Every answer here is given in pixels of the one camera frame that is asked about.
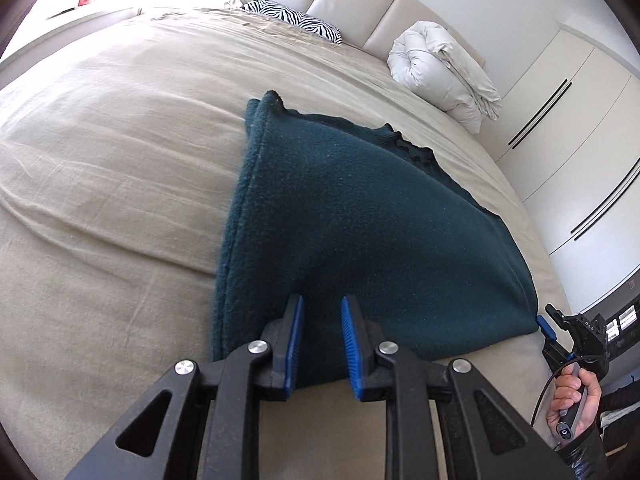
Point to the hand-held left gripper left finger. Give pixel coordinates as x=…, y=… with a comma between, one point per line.
x=295, y=345

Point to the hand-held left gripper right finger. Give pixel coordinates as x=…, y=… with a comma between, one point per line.
x=350, y=345

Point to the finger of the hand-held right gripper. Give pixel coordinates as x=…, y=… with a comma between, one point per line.
x=546, y=329
x=557, y=316

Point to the dark green sweater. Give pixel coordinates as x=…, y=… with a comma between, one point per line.
x=350, y=230

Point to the person's right forearm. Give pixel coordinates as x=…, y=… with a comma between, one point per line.
x=585, y=455

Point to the person's right hand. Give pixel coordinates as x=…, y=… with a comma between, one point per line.
x=565, y=395

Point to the white wardrobe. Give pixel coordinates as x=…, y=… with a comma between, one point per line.
x=565, y=135

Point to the beige bed sheet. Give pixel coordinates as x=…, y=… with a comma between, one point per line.
x=110, y=185

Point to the folded white duvet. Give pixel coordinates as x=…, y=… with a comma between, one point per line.
x=445, y=67

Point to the zebra print pillow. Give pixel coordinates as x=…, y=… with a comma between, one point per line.
x=295, y=17

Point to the cream padded headboard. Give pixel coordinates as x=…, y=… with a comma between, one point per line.
x=380, y=5

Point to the white window ledge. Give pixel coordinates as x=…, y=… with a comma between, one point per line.
x=60, y=35

